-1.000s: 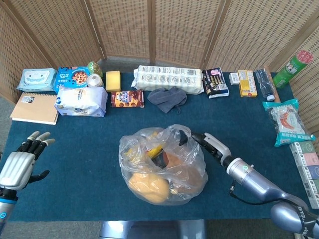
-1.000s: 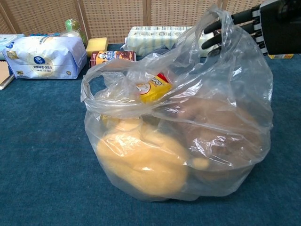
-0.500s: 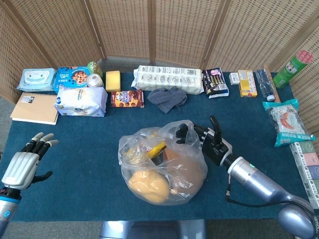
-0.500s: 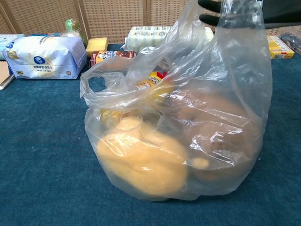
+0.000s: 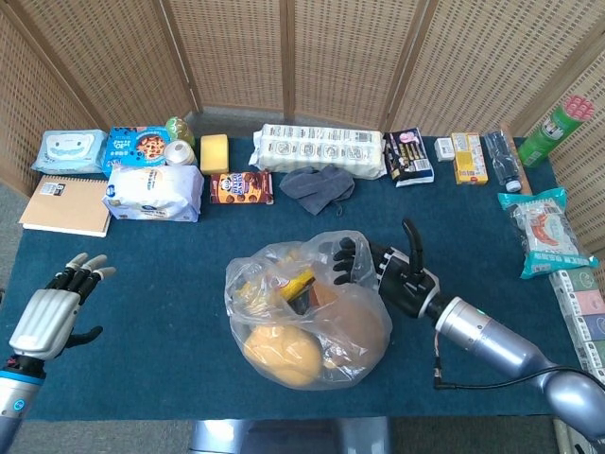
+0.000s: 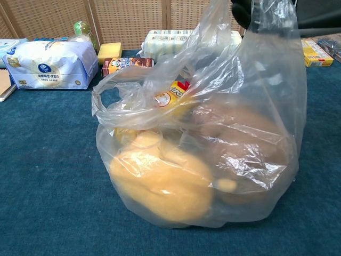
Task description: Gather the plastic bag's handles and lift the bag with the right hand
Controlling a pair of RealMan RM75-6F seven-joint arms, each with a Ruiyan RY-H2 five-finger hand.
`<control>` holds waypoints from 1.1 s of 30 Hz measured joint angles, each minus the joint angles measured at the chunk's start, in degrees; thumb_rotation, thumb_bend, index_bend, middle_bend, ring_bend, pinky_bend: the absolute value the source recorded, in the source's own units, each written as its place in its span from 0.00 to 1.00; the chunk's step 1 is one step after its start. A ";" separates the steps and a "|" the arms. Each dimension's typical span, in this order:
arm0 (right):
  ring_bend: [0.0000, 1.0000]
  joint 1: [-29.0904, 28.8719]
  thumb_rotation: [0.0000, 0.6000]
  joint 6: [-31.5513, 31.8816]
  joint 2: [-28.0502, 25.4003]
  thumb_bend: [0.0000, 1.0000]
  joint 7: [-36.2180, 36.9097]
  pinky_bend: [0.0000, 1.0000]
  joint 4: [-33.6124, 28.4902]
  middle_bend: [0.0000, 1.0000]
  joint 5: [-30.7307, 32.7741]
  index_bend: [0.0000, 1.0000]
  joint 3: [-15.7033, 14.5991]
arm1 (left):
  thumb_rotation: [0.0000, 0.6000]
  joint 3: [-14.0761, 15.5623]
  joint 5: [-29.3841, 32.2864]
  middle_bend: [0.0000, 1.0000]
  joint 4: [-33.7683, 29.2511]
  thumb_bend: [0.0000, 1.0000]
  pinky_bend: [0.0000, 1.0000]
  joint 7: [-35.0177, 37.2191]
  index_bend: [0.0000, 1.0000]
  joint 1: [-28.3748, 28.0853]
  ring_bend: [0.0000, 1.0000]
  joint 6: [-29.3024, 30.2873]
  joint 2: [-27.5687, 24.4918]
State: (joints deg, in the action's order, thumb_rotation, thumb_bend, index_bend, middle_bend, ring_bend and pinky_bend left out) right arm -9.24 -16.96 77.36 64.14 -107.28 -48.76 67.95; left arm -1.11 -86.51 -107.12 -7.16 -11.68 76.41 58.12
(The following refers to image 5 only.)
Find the rattan folding screen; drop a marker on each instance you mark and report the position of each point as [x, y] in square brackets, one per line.
[331, 57]

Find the yellow sponge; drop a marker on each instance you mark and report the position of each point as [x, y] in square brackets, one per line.
[215, 153]

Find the blue cookie box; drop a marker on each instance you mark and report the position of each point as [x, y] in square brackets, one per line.
[134, 146]

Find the yellow red snack box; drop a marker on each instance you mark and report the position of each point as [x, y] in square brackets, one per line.
[298, 284]

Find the dark plastic bottle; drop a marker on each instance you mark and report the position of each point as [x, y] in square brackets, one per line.
[502, 158]

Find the strip of pastel boxes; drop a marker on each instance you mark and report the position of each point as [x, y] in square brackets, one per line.
[586, 317]

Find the teal snack packet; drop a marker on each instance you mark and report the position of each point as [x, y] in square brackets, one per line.
[543, 232]

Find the brown spiral notebook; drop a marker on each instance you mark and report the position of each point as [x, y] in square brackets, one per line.
[66, 205]

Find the white tape roll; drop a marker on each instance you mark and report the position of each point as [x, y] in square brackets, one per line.
[179, 153]

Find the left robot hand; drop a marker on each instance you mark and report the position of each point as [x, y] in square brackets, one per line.
[45, 317]

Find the long white paper pack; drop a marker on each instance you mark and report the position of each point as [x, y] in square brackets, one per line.
[316, 151]

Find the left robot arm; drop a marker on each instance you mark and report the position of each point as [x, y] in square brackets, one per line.
[16, 397]

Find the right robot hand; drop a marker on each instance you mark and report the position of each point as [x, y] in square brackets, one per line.
[402, 293]

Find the white blue tissue pack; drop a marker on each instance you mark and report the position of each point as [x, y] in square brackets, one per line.
[151, 191]

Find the green netted bottle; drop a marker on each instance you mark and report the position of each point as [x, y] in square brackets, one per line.
[179, 128]

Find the green canister pink lid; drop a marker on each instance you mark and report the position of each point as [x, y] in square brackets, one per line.
[550, 132]

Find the small white box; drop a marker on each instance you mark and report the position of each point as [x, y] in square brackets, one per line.
[444, 149]

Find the brown bread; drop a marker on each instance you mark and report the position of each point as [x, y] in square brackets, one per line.
[354, 326]

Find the grey cloth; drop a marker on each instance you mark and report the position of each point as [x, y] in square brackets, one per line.
[316, 189]

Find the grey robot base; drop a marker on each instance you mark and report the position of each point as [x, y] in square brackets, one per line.
[283, 437]

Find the yellow cardboard box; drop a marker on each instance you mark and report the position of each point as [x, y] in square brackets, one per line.
[469, 158]

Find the clear plastic shopping bag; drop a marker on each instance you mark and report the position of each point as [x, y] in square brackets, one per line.
[340, 326]

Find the brown panda cookie box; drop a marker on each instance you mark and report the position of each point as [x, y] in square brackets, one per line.
[241, 187]

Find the yellow round bread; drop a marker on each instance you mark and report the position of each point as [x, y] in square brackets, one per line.
[283, 354]

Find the light blue wet wipes pack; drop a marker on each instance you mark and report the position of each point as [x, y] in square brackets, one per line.
[68, 151]

